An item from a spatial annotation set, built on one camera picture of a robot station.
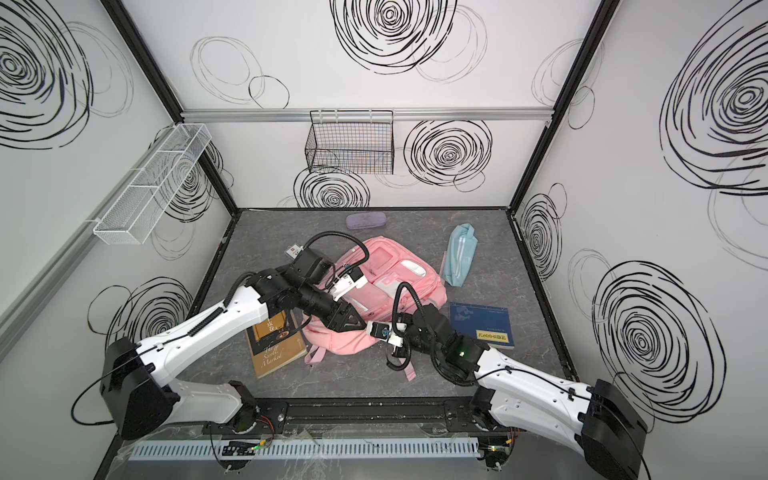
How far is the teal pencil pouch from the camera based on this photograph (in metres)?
0.98

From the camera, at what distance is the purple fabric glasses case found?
1.14 meters

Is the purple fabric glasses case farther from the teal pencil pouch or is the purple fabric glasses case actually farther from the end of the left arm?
the end of the left arm

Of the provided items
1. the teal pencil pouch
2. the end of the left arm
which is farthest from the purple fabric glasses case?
the end of the left arm

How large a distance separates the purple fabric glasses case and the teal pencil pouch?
0.27 metres
